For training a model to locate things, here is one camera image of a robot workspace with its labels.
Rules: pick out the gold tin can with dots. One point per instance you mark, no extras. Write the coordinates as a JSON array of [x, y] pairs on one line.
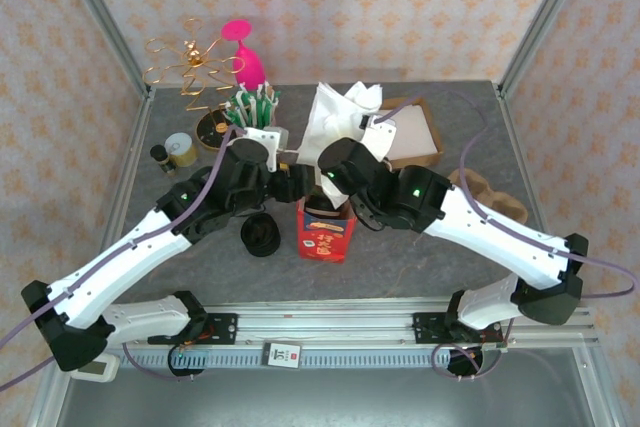
[[180, 149]]

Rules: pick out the small dark bottle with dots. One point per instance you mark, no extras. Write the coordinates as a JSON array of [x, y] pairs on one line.
[[162, 157]]

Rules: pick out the aluminium table side rail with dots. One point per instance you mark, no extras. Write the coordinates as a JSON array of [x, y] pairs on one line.
[[127, 182], [520, 157]]

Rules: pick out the white digital thermometer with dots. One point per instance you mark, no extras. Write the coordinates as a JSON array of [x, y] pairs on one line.
[[102, 372]]

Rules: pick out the aluminium frame post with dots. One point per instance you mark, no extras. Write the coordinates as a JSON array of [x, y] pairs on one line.
[[545, 12], [100, 12]]

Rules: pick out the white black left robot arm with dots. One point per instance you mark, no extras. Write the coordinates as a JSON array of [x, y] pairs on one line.
[[125, 257]]

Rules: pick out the black white number card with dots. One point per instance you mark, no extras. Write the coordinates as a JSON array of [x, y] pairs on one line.
[[282, 355]]

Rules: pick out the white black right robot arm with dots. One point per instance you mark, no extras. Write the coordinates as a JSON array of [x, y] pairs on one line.
[[490, 237]]

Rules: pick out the red white paper bag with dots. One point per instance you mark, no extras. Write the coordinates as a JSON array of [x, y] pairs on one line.
[[330, 117]]

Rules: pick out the brown cardboard napkin tray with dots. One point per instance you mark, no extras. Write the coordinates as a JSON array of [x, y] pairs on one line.
[[436, 134]]

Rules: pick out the black cup lid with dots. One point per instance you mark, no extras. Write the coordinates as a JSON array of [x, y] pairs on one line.
[[320, 207]]

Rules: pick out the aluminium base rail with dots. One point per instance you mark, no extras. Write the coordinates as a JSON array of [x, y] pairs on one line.
[[325, 322]]

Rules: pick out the pink plastic wine glass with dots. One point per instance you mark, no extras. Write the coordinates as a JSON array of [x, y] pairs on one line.
[[248, 67]]

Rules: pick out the white paper napkin stack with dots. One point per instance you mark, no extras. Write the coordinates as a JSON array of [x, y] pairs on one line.
[[415, 132]]

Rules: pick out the brown pulp cup carrier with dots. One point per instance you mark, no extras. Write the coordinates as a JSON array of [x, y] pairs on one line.
[[500, 197]]

